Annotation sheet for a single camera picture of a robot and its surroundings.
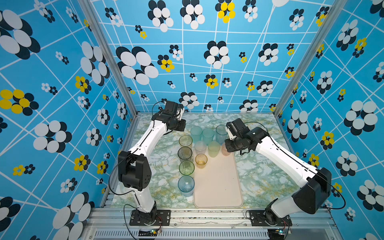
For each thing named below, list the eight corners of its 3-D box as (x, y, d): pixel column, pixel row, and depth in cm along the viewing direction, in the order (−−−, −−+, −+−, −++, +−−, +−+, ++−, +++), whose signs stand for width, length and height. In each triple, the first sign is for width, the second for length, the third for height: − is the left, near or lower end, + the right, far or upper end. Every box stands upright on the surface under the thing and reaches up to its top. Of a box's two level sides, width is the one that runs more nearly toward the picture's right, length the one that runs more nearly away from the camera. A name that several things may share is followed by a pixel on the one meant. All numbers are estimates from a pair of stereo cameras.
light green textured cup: (208, 157, 96) (208, 151, 90) (207, 147, 101) (208, 141, 95) (219, 157, 96) (220, 151, 90) (218, 147, 101) (219, 141, 95)
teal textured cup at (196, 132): (193, 145, 103) (192, 136, 95) (190, 136, 108) (189, 127, 100) (203, 143, 105) (203, 134, 96) (200, 134, 109) (200, 125, 101)
